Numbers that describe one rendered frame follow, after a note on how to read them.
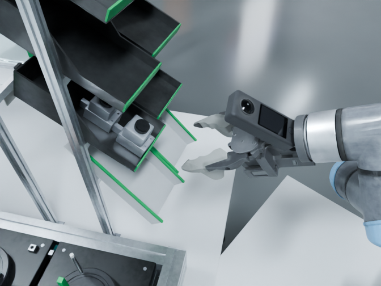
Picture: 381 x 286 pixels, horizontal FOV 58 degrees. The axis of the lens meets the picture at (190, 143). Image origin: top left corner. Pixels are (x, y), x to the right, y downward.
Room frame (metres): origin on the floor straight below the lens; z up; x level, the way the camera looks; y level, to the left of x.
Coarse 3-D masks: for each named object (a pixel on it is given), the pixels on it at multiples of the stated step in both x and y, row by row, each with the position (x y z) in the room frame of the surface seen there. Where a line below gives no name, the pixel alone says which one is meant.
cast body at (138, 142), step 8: (136, 120) 0.50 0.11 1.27; (144, 120) 0.49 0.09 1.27; (112, 128) 0.51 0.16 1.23; (120, 128) 0.50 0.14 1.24; (128, 128) 0.47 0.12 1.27; (136, 128) 0.47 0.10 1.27; (144, 128) 0.47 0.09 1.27; (152, 128) 0.49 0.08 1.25; (120, 136) 0.48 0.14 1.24; (128, 136) 0.47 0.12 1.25; (136, 136) 0.46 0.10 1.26; (144, 136) 0.46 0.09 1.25; (152, 136) 0.50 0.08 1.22; (128, 144) 0.47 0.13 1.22; (136, 144) 0.46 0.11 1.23; (144, 144) 0.47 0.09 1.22; (136, 152) 0.46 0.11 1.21; (144, 152) 0.46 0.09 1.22
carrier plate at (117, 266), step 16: (64, 256) 0.35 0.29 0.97; (80, 256) 0.35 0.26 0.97; (96, 256) 0.35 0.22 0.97; (112, 256) 0.35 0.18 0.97; (128, 256) 0.35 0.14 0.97; (48, 272) 0.31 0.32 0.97; (64, 272) 0.31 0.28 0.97; (112, 272) 0.31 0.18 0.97; (128, 272) 0.31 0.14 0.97; (144, 272) 0.31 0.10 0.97
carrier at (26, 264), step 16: (0, 240) 0.39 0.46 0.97; (16, 240) 0.39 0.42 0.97; (32, 240) 0.39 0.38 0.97; (48, 240) 0.39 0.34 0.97; (0, 256) 0.34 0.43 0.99; (16, 256) 0.35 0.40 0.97; (32, 256) 0.35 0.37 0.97; (48, 256) 0.36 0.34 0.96; (0, 272) 0.30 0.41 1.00; (16, 272) 0.31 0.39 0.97; (32, 272) 0.31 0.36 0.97
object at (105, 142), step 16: (32, 64) 0.56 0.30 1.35; (16, 80) 0.52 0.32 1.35; (32, 80) 0.57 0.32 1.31; (16, 96) 0.52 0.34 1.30; (32, 96) 0.51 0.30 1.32; (48, 96) 0.49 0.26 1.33; (80, 96) 0.57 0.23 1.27; (48, 112) 0.50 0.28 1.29; (80, 112) 0.53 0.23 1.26; (128, 112) 0.57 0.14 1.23; (144, 112) 0.56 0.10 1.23; (96, 128) 0.50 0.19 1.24; (160, 128) 0.55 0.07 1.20; (96, 144) 0.46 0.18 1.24; (112, 144) 0.48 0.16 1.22; (128, 160) 0.43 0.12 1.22
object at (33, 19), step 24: (24, 0) 0.44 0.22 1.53; (24, 24) 0.44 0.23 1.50; (48, 48) 0.45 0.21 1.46; (48, 72) 0.45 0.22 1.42; (0, 120) 0.49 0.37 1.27; (72, 120) 0.44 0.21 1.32; (0, 144) 0.48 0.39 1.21; (72, 144) 0.44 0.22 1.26; (24, 168) 0.49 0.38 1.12; (96, 192) 0.44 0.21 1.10; (48, 216) 0.48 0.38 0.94
